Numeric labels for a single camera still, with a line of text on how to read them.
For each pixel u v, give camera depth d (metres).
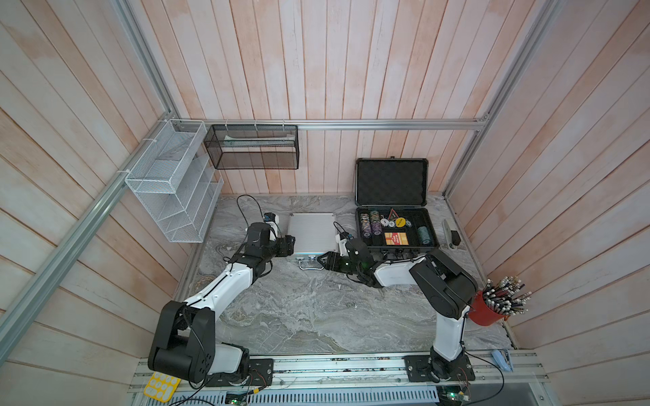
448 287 0.52
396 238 1.01
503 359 0.75
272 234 0.71
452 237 1.02
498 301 0.71
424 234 1.02
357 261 0.76
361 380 0.73
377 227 1.04
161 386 0.70
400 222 1.07
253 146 1.05
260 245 0.67
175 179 0.68
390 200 1.09
